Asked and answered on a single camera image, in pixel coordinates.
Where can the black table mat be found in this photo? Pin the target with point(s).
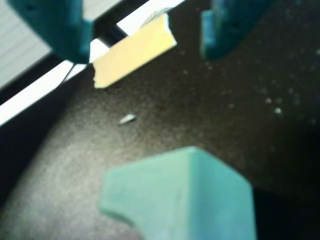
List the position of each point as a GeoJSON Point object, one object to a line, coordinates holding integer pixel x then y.
{"type": "Point", "coordinates": [200, 112]}

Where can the small white scrap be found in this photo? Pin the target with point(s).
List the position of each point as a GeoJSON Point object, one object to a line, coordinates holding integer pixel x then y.
{"type": "Point", "coordinates": [127, 119]}

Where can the light green U-shaped block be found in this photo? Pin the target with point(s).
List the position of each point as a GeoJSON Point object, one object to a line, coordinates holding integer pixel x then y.
{"type": "Point", "coordinates": [180, 195]}

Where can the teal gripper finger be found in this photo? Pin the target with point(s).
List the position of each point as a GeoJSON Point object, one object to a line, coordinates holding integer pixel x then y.
{"type": "Point", "coordinates": [60, 27]}
{"type": "Point", "coordinates": [230, 25]}

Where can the beige masking tape piece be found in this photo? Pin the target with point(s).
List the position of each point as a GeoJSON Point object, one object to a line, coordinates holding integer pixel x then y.
{"type": "Point", "coordinates": [135, 52]}

